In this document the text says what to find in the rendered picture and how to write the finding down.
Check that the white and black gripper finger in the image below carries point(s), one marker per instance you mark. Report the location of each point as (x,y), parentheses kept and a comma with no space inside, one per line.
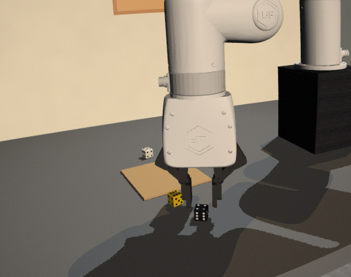
(222,173)
(181,174)

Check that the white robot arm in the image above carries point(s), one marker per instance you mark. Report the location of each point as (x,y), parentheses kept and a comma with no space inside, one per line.
(197,29)

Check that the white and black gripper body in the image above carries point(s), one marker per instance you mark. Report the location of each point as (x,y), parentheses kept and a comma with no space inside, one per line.
(199,131)

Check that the yellow die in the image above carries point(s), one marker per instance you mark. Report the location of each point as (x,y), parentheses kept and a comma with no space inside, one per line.
(175,198)

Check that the cream die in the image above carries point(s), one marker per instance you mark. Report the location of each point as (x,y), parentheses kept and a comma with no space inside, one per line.
(147,152)

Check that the orange flat mat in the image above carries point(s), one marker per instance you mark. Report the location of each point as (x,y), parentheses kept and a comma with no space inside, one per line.
(151,181)

